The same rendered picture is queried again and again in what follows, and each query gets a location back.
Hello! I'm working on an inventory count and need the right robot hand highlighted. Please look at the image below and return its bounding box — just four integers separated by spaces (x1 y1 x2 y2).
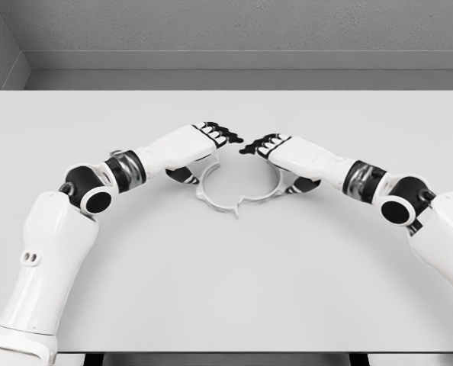
238 133 329 196

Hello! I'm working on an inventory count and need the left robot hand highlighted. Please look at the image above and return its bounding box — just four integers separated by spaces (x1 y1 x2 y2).
159 120 240 188

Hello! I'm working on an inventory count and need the white half-ring pipe clamp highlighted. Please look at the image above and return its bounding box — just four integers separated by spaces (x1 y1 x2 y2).
236 162 295 209
195 152 240 222

